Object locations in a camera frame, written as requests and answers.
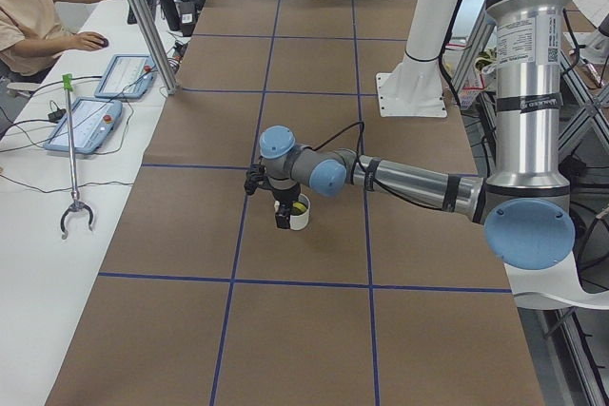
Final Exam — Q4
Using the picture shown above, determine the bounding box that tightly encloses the person in beige shirt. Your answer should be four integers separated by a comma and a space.
1, 0, 104, 82

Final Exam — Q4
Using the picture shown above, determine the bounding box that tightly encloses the black insulated bottle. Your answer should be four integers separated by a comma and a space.
159, 0, 181, 31

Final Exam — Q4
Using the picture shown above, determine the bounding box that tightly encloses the aluminium frame post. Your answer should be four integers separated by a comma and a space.
128, 0, 178, 95

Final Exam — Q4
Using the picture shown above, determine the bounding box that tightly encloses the black box with label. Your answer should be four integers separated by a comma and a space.
177, 1, 197, 37

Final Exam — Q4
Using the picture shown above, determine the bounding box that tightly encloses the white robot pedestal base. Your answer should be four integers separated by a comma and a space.
376, 0, 459, 118

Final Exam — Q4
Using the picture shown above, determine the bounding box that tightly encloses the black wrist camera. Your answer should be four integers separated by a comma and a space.
244, 164, 269, 196

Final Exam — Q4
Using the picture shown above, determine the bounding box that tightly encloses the near blue teach pendant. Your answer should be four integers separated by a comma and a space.
43, 97, 123, 155

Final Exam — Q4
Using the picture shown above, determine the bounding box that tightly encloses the yellow lemon slice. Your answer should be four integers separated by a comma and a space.
291, 202, 308, 216

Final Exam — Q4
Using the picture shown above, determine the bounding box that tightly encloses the far blue teach pendant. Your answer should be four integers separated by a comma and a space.
94, 54, 155, 99

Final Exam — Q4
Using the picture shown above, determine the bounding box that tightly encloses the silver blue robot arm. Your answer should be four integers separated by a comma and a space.
245, 0, 576, 270

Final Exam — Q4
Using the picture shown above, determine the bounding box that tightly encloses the blue teach pendant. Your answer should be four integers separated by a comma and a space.
43, 97, 123, 155
94, 54, 155, 99

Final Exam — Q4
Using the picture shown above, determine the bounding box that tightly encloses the silver reacher grabber tool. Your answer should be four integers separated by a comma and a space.
60, 73, 94, 241

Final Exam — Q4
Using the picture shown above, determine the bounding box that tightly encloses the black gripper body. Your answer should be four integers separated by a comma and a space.
270, 181, 301, 209

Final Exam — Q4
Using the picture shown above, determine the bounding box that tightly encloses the white ceramic mug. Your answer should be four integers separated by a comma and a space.
274, 194, 310, 231

